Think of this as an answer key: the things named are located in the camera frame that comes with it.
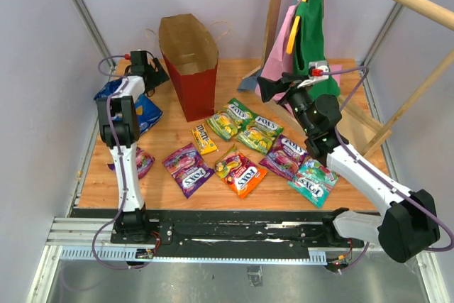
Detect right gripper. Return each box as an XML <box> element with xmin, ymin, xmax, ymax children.
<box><xmin>257</xmin><ymin>72</ymin><xmax>314</xmax><ymax>135</ymax></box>

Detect pink shirt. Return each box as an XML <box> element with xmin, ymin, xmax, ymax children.
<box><xmin>260</xmin><ymin>5</ymin><xmax>324</xmax><ymax>81</ymax></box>

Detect blue chip bag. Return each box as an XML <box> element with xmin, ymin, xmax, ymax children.
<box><xmin>94</xmin><ymin>79</ymin><xmax>163</xmax><ymax>135</ymax></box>

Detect red paper bag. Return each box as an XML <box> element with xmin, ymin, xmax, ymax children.
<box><xmin>145</xmin><ymin>13</ymin><xmax>219</xmax><ymax>122</ymax></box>

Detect green snack packet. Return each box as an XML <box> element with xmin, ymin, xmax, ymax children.
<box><xmin>236</xmin><ymin>114</ymin><xmax>284</xmax><ymax>155</ymax></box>

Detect green shirt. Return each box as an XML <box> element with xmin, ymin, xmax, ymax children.
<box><xmin>292</xmin><ymin>0</ymin><xmax>341</xmax><ymax>98</ymax></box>

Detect purple snack packet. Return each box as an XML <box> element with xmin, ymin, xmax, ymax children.
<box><xmin>259</xmin><ymin>134</ymin><xmax>309</xmax><ymax>180</ymax></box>

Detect orange Fox's candy packet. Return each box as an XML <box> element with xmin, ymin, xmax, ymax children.
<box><xmin>214</xmin><ymin>144</ymin><xmax>267</xmax><ymax>199</ymax></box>

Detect purple Fox's packet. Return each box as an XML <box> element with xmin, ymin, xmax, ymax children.
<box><xmin>107</xmin><ymin>145</ymin><xmax>155</xmax><ymax>180</ymax></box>
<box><xmin>162</xmin><ymin>143</ymin><xmax>214</xmax><ymax>199</ymax></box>

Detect teal Fox's candy packet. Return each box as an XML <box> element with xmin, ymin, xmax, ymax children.
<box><xmin>287</xmin><ymin>158</ymin><xmax>339</xmax><ymax>209</ymax></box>

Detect yellow hanger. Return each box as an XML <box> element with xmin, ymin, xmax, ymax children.
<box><xmin>286</xmin><ymin>0</ymin><xmax>324</xmax><ymax>55</ymax></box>

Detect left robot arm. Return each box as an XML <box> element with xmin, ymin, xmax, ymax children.
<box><xmin>95</xmin><ymin>64</ymin><xmax>168</xmax><ymax>244</ymax></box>

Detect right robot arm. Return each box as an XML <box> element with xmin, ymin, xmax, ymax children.
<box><xmin>258</xmin><ymin>70</ymin><xmax>441</xmax><ymax>263</ymax></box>

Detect yellow M&M's packet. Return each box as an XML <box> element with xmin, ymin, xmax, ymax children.
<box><xmin>192</xmin><ymin>123</ymin><xmax>218</xmax><ymax>155</ymax></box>

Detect wooden clothes rack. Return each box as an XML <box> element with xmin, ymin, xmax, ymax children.
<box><xmin>251</xmin><ymin>0</ymin><xmax>453</xmax><ymax>157</ymax></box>

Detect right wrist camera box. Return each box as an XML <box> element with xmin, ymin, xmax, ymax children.
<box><xmin>297</xmin><ymin>60</ymin><xmax>330</xmax><ymax>88</ymax></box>

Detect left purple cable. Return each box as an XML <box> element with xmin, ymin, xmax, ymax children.
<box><xmin>92</xmin><ymin>54</ymin><xmax>150</xmax><ymax>270</ymax></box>

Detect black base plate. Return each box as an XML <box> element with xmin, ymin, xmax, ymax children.
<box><xmin>69</xmin><ymin>206</ymin><xmax>366</xmax><ymax>260</ymax></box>

